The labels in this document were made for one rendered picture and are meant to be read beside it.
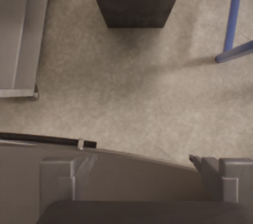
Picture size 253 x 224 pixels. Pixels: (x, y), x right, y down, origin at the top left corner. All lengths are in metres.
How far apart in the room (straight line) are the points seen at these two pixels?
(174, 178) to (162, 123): 0.78
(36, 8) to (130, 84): 0.49
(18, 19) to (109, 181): 0.73
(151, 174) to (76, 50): 0.89
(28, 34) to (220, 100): 0.84
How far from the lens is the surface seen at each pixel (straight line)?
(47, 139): 0.95
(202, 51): 1.48
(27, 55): 1.38
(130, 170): 0.69
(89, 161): 0.16
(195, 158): 0.17
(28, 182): 0.68
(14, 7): 1.25
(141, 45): 1.46
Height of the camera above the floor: 1.44
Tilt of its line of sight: 88 degrees down
